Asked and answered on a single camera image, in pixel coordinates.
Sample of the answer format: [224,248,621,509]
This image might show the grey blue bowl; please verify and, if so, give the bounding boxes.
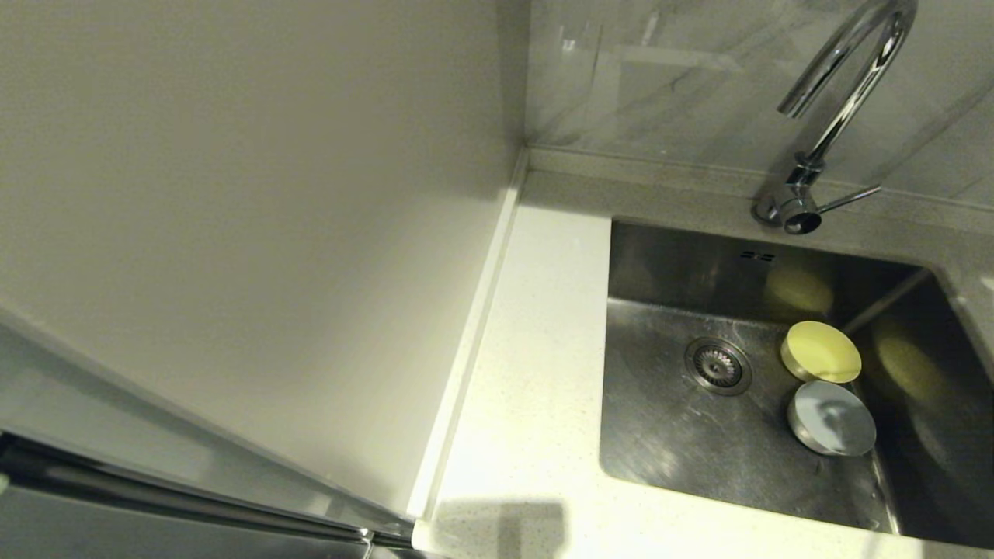
[787,380,878,457]

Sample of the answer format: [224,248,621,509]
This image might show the round metal sink drain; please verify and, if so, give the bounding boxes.
[685,337,752,397]

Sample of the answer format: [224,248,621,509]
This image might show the stainless steel sink basin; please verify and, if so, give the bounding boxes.
[598,217,994,548]

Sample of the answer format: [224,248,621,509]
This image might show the stainless steel appliance door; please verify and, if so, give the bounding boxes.
[0,435,416,559]

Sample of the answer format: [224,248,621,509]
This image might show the chrome gooseneck faucet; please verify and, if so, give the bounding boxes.
[752,0,919,236]

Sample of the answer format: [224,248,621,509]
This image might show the tall white cabinet side panel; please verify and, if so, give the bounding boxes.
[0,0,530,523]

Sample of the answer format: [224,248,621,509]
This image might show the long metal appliance handle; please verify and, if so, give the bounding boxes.
[0,439,412,548]

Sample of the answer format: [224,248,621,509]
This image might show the yellow bowl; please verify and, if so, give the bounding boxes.
[780,321,863,384]

